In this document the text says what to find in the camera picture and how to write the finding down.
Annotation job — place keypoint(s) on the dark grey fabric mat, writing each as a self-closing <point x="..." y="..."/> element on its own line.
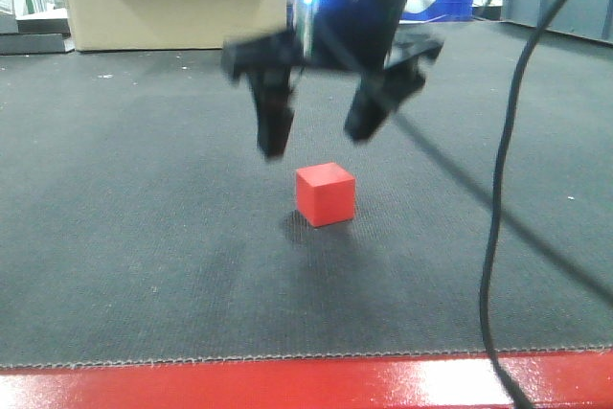
<point x="139" y="222"/>

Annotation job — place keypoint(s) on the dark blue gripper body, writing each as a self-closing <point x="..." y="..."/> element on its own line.
<point x="355" y="36"/>

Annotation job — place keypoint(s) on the red table front edge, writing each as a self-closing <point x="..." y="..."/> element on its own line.
<point x="441" y="381"/>

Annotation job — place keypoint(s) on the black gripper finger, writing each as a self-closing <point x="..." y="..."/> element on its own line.
<point x="271" y="95"/>
<point x="379" y="95"/>

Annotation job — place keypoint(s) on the red magnetic cube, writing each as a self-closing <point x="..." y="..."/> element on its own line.
<point x="325" y="194"/>

